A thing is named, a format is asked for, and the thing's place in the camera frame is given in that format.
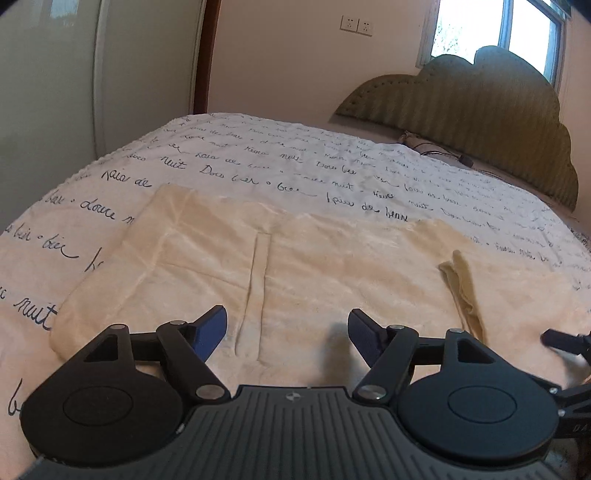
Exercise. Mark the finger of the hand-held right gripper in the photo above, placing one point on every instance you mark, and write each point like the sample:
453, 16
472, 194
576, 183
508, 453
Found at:
565, 340

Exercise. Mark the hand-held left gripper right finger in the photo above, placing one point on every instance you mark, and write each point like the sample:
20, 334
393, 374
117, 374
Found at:
363, 331

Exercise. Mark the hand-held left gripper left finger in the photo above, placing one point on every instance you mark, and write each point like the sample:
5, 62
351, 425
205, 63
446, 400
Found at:
212, 326

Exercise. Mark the cream pants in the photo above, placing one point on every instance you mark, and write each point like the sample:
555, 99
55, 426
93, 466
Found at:
323, 277

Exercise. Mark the white script-print bed cover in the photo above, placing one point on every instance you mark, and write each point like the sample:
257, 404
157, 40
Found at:
277, 152

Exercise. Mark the patterned pillow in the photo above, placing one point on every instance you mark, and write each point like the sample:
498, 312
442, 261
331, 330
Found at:
418, 141

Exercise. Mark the green padded headboard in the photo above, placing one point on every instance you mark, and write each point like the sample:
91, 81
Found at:
485, 101

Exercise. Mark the window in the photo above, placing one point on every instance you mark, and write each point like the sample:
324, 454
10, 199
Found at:
471, 27

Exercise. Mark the brown wooden door frame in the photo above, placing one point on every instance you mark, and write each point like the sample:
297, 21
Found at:
205, 55

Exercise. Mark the white wall socket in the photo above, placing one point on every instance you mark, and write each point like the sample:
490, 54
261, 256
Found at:
349, 23
365, 27

